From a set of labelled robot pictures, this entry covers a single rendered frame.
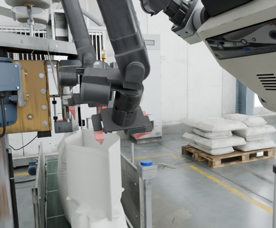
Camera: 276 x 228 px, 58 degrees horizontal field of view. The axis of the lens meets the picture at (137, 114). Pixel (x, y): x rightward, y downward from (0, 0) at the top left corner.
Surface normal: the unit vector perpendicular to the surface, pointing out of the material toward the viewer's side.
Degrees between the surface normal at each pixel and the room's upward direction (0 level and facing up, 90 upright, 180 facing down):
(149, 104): 90
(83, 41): 99
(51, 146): 88
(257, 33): 130
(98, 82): 118
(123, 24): 108
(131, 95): 45
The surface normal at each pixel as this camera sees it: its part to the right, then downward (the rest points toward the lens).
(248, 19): -0.70, 0.69
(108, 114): 0.18, -0.62
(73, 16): 0.21, 0.27
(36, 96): 0.34, 0.11
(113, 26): -0.06, 0.44
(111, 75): 0.18, -0.81
